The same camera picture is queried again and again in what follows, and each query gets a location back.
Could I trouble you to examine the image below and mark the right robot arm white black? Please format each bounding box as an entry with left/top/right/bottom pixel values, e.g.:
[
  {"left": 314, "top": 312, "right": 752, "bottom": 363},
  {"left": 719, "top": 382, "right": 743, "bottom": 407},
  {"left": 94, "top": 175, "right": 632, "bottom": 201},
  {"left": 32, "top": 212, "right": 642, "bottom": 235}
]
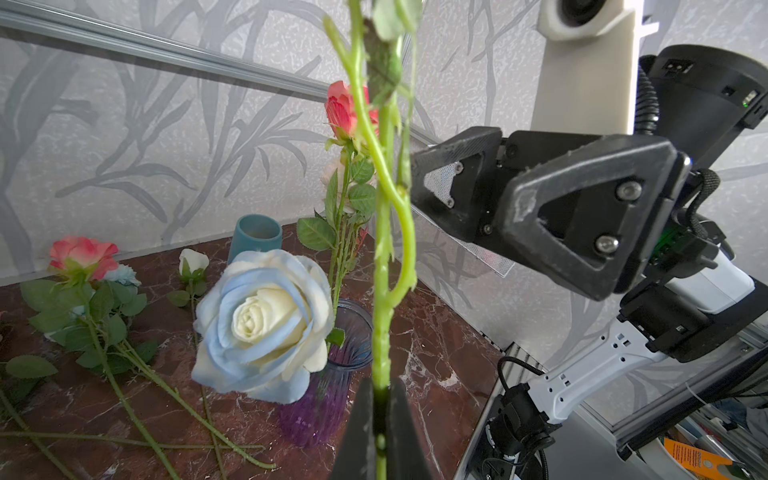
[{"left": 411, "top": 44, "right": 767, "bottom": 479}]

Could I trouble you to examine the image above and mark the horizontal aluminium frame bar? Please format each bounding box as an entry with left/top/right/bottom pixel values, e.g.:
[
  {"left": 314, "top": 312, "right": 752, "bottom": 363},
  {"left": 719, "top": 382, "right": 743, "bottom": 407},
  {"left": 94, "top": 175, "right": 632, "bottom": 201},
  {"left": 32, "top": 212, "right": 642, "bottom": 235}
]
[{"left": 1, "top": 1, "right": 327, "bottom": 103}]

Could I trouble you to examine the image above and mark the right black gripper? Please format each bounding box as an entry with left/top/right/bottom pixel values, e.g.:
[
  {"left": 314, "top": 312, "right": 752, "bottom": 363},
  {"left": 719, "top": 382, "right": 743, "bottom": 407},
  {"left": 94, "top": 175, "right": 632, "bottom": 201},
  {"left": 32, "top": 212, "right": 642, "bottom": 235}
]
[{"left": 411, "top": 126, "right": 692, "bottom": 301}]

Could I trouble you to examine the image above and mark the blue white rose stem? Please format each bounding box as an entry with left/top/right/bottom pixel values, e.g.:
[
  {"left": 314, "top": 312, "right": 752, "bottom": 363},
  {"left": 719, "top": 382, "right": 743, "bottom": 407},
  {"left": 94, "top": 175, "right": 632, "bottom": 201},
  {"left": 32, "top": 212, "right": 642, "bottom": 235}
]
[{"left": 191, "top": 250, "right": 335, "bottom": 404}]

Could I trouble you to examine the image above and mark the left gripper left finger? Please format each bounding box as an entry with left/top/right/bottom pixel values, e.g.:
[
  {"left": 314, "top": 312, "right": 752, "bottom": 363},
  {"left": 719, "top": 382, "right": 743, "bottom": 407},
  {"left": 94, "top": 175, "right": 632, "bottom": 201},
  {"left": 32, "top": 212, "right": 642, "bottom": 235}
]
[{"left": 328, "top": 378, "right": 375, "bottom": 480}]

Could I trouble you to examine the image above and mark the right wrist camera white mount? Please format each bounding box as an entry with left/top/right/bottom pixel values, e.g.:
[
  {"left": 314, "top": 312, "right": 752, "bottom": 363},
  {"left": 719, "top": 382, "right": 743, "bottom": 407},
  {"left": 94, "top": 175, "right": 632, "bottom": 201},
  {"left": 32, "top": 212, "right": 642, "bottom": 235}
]
[{"left": 531, "top": 0, "right": 658, "bottom": 135}]

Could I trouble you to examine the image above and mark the purple blue glass vase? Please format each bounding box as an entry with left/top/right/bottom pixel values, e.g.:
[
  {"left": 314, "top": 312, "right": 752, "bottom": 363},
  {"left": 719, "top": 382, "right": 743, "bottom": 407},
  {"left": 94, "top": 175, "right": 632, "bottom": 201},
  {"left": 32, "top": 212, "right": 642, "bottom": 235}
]
[{"left": 278, "top": 300, "right": 373, "bottom": 447}]

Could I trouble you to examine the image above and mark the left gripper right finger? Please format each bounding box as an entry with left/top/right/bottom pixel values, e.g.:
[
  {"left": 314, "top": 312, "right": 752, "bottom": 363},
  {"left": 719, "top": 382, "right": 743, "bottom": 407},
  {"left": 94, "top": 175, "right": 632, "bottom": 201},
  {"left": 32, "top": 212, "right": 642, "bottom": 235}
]
[{"left": 386, "top": 379, "right": 432, "bottom": 480}]

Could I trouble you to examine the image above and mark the pink rose flower stem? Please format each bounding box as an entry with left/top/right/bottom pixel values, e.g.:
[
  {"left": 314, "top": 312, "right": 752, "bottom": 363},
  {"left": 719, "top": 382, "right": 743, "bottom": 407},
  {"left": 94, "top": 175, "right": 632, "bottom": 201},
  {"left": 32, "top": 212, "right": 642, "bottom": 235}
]
[{"left": 297, "top": 81, "right": 376, "bottom": 305}]

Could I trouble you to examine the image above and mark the dark pink rose stem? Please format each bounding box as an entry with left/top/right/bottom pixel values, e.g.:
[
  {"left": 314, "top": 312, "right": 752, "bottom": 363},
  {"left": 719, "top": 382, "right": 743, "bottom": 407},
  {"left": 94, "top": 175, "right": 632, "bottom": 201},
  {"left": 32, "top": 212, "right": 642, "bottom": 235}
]
[{"left": 20, "top": 236, "right": 277, "bottom": 479}]

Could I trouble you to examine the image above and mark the teal ceramic cylinder vase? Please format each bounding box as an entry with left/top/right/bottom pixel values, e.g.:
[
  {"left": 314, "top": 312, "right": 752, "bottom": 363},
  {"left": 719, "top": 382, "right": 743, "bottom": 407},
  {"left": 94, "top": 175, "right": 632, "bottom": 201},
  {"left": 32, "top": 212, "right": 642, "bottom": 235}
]
[{"left": 227, "top": 214, "right": 283, "bottom": 264}]

